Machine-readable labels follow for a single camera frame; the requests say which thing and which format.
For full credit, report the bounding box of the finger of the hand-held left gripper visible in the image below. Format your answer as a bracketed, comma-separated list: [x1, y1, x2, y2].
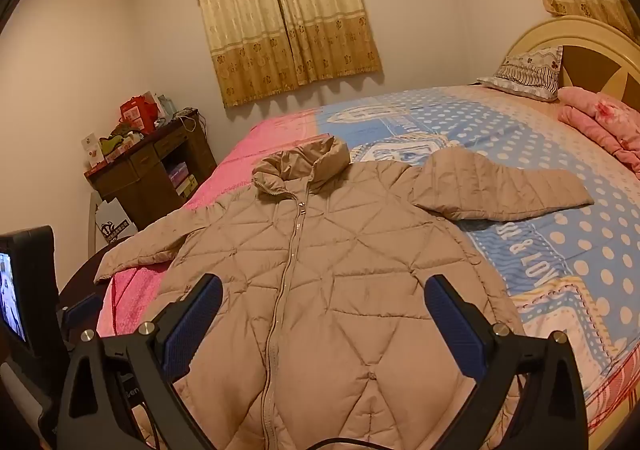
[59, 292, 103, 336]

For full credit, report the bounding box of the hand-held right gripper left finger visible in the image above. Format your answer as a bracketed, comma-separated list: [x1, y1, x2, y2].
[50, 274, 223, 450]

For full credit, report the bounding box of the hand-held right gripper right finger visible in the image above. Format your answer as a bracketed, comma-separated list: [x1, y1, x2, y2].
[424, 274, 588, 450]

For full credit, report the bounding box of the beige quilted jacket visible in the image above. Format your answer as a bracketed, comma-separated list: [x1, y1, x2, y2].
[94, 135, 596, 450]

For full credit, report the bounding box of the dark wooden footboard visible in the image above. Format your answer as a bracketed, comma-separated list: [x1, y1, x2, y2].
[57, 236, 132, 311]

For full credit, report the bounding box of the white paper bag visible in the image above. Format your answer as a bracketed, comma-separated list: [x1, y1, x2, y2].
[95, 197, 138, 246]

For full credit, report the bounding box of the stack of colourful boxes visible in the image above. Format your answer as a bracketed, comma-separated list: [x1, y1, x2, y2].
[167, 162, 197, 197]

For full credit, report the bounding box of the dark wooden desk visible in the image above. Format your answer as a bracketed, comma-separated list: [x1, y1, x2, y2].
[84, 115, 218, 231]

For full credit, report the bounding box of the white box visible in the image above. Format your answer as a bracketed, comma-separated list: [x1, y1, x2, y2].
[80, 132, 106, 171]

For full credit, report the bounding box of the pink blanket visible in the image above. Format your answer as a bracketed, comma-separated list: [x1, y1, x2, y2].
[95, 117, 321, 338]

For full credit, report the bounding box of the green toy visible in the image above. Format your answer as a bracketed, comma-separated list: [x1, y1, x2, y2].
[99, 132, 136, 157]

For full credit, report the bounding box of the red box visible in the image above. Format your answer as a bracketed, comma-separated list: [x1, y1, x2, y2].
[119, 97, 158, 133]

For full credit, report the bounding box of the blue printed bed sheet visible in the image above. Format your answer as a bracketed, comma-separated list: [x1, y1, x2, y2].
[315, 85, 640, 436]

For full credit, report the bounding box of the pink folded quilt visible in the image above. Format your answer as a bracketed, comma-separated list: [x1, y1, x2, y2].
[557, 86, 640, 176]

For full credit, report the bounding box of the patterned pillow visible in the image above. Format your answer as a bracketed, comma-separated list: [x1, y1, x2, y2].
[477, 46, 563, 103]

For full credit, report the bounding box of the wide golden patterned curtain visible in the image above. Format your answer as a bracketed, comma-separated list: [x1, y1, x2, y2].
[191, 0, 385, 108]

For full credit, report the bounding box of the cream wooden headboard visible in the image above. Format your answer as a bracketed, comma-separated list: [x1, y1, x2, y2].
[502, 15, 640, 103]

